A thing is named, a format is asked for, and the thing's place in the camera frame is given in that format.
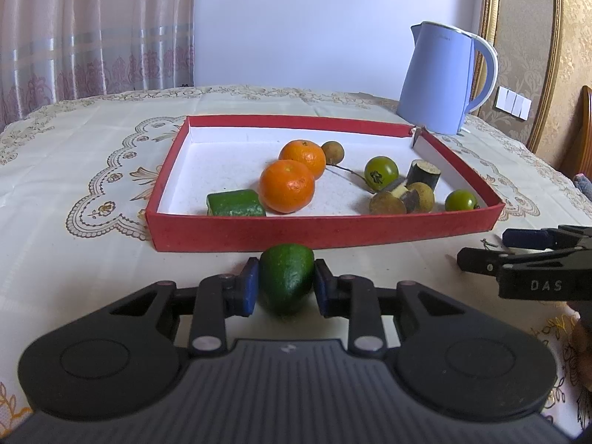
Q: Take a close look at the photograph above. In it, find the dark sugarcane piece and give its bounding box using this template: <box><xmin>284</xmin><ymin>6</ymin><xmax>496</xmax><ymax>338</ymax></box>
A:
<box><xmin>386</xmin><ymin>184</ymin><xmax>421</xmax><ymax>211</ymax></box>
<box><xmin>406</xmin><ymin>159</ymin><xmax>441</xmax><ymax>190</ymax></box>

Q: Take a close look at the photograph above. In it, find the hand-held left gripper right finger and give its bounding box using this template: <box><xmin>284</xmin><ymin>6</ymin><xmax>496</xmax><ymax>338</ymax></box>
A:
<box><xmin>313</xmin><ymin>259</ymin><xmax>470</xmax><ymax>357</ymax></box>

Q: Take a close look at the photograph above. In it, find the orange mandarin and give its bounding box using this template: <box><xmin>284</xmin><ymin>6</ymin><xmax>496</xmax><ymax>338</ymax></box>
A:
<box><xmin>258</xmin><ymin>159</ymin><xmax>316</xmax><ymax>215</ymax></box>
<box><xmin>278</xmin><ymin>139</ymin><xmax>327</xmax><ymax>180</ymax></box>

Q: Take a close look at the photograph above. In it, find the cream embroidered tablecloth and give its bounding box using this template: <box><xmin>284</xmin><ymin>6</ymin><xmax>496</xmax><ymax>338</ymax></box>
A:
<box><xmin>0</xmin><ymin>84</ymin><xmax>592</xmax><ymax>444</ymax></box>

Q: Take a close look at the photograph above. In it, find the yellow round longan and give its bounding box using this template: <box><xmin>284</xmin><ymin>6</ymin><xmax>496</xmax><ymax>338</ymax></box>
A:
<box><xmin>407</xmin><ymin>182</ymin><xmax>436</xmax><ymax>213</ymax></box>

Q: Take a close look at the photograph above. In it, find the light blue electric kettle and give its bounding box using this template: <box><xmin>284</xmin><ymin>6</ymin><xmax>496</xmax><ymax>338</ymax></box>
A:
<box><xmin>396</xmin><ymin>21</ymin><xmax>499</xmax><ymax>136</ymax></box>

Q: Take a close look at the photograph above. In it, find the gold wall panel frame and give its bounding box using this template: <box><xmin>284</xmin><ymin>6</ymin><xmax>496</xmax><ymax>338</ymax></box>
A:
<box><xmin>476</xmin><ymin>0</ymin><xmax>565</xmax><ymax>153</ymax></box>

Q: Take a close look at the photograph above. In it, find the green lemon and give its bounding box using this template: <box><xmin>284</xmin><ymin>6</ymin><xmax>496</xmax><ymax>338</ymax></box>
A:
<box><xmin>258</xmin><ymin>243</ymin><xmax>316</xmax><ymax>317</ymax></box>

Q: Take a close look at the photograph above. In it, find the grey cloth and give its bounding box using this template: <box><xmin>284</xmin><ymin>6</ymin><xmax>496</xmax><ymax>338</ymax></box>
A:
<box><xmin>572</xmin><ymin>173</ymin><xmax>592</xmax><ymax>204</ymax></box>

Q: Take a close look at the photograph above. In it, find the small green citrus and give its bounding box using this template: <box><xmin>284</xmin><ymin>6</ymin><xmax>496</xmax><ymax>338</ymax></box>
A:
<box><xmin>206</xmin><ymin>189</ymin><xmax>268</xmax><ymax>217</ymax></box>

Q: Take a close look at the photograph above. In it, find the brown round longan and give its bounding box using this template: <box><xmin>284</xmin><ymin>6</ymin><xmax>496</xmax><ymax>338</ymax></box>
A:
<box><xmin>369</xmin><ymin>192</ymin><xmax>408</xmax><ymax>216</ymax></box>

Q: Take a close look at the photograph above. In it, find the green tomato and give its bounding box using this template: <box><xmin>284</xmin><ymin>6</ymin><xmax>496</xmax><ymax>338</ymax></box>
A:
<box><xmin>364</xmin><ymin>156</ymin><xmax>399</xmax><ymax>191</ymax></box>
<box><xmin>444</xmin><ymin>189</ymin><xmax>479</xmax><ymax>212</ymax></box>

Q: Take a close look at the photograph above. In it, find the pink floral curtain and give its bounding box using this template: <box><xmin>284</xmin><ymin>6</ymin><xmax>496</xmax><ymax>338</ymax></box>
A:
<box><xmin>0</xmin><ymin>0</ymin><xmax>197</xmax><ymax>132</ymax></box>

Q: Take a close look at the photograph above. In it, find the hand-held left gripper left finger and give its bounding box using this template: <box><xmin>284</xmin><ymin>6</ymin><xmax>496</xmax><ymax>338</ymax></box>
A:
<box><xmin>108</xmin><ymin>258</ymin><xmax>260</xmax><ymax>357</ymax></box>

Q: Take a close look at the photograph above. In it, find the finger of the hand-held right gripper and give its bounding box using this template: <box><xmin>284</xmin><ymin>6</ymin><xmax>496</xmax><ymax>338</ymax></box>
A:
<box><xmin>502</xmin><ymin>225</ymin><xmax>592</xmax><ymax>253</ymax></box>
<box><xmin>457</xmin><ymin>246</ymin><xmax>592</xmax><ymax>279</ymax></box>

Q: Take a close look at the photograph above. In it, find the red cardboard tray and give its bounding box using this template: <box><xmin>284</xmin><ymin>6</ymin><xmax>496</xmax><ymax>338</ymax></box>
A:
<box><xmin>145</xmin><ymin>115</ymin><xmax>506</xmax><ymax>253</ymax></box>

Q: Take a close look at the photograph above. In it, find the small longan with twig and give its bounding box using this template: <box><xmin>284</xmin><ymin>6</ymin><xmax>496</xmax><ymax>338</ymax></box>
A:
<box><xmin>320</xmin><ymin>141</ymin><xmax>376</xmax><ymax>194</ymax></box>

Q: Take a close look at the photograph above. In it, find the wooden chair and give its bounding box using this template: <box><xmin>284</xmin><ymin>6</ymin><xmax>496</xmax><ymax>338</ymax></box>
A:
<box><xmin>559</xmin><ymin>85</ymin><xmax>592</xmax><ymax>195</ymax></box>

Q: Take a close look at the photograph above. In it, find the white wall switch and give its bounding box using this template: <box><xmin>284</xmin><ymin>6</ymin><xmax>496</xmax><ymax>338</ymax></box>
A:
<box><xmin>495</xmin><ymin>85</ymin><xmax>532</xmax><ymax>120</ymax></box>

